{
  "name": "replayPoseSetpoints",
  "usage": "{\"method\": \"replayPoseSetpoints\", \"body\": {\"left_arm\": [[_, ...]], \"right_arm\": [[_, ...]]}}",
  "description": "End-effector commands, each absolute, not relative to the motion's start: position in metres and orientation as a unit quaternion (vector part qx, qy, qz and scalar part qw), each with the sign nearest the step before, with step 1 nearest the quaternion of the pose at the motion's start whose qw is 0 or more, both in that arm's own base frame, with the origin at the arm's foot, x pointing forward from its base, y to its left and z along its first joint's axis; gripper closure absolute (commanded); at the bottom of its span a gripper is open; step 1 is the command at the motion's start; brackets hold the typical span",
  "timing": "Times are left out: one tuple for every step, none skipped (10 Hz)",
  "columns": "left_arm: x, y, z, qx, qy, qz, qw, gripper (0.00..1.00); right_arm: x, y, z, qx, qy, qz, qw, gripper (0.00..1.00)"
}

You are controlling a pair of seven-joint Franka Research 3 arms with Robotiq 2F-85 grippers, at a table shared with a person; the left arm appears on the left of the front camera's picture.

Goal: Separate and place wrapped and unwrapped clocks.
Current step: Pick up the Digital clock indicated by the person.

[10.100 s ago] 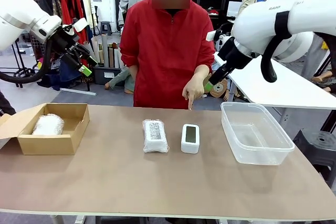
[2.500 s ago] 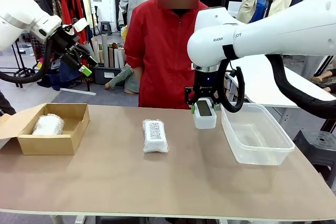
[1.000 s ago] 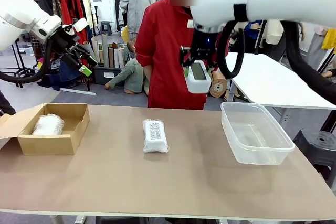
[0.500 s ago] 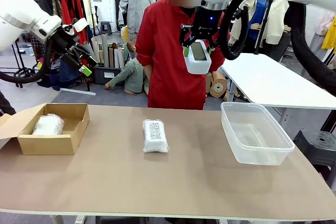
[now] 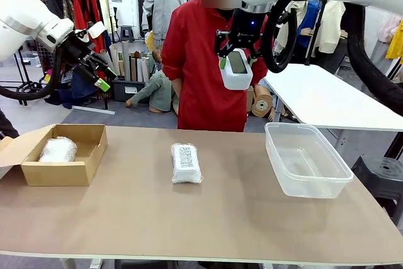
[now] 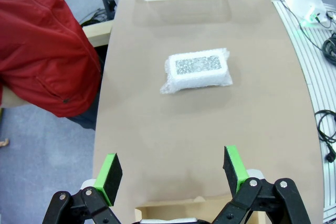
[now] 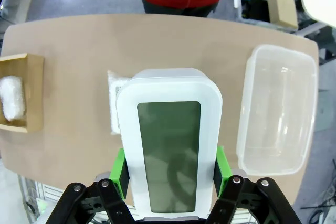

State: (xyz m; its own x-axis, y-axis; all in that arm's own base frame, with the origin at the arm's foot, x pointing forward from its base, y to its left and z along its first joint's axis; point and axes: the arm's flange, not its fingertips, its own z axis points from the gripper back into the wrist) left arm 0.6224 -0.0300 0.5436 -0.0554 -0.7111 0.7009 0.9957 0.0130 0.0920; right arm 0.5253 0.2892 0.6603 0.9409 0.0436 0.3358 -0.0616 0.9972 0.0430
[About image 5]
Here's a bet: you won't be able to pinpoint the person's right forearm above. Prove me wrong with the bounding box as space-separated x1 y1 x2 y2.
171 76 184 95

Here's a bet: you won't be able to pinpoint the opaque white bubble-wrapped clock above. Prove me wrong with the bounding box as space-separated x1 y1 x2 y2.
38 136 78 163

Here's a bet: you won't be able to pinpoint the black arm hose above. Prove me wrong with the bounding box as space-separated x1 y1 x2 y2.
261 0 403 115
0 40 65 100

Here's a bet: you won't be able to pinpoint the red dress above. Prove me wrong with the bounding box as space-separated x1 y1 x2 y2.
69 0 107 54

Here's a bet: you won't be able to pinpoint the black plastic stool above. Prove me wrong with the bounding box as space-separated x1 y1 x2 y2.
351 154 403 219

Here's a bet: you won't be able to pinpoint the dark storage bin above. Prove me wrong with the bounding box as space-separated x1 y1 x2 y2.
111 79 149 103

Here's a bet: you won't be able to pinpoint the grey step stool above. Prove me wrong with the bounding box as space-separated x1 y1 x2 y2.
120 25 135 43

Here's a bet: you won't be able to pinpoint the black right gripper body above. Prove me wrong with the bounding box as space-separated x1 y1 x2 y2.
228 9 268 49

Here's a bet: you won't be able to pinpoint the clear plastic container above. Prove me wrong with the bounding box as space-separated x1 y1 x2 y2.
264 122 355 200

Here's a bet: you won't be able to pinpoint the black tripod pole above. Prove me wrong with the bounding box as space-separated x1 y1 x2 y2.
304 0 328 66

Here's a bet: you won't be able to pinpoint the lying mannequin grey-green clothes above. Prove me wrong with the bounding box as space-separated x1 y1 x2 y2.
125 70 180 114

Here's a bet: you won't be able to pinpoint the person in red jacket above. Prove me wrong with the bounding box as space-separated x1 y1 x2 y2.
160 0 268 133

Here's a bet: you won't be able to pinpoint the mannequin beige coat blue shirt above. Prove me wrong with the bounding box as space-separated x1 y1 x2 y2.
273 0 330 65

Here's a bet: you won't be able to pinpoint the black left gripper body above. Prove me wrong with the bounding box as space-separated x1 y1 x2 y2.
64 28 97 77

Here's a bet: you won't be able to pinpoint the black garment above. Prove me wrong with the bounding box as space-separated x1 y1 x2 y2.
47 0 69 20

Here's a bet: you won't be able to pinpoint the white table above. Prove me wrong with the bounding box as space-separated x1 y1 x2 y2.
262 63 403 133

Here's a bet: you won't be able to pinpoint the mannequin with yellow garment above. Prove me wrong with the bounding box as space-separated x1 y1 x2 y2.
374 13 403 87

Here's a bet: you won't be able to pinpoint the unwrapped white digital clock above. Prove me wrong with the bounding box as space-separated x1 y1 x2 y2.
219 48 254 91

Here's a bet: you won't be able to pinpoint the mannequin cream jacket navy shirt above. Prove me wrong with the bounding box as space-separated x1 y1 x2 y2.
316 0 350 74

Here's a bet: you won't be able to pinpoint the brown cardboard box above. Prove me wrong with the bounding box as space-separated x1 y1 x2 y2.
0 123 108 187

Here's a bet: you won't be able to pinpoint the tall grey paper roll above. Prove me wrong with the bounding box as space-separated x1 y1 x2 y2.
122 40 132 81

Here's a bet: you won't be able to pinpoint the cream garment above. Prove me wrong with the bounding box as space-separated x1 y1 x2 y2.
96 0 115 35

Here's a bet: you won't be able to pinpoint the black left arm hose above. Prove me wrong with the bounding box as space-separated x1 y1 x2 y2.
0 40 65 100

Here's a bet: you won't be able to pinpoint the bubble-wrapped clock showing display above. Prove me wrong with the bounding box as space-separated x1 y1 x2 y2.
171 142 203 185

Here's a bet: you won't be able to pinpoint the large brown paper roll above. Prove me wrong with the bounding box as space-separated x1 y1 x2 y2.
251 84 274 121

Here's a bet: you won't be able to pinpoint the black right arm hose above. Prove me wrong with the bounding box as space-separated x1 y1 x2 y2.
261 0 403 115

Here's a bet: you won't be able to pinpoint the open brown carton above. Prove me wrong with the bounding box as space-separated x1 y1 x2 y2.
244 85 255 113

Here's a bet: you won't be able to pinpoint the white paper roll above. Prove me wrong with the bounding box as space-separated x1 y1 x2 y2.
135 57 144 83

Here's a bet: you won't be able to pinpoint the cream paper roll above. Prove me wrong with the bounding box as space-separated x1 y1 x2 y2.
109 43 122 76

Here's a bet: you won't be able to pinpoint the person in dark clothing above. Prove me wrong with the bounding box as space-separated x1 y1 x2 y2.
0 108 20 140

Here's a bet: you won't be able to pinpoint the grey cardboard tube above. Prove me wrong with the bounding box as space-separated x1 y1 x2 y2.
99 49 119 78

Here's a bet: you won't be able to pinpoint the navy garment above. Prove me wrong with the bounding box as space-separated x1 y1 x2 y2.
61 70 98 109

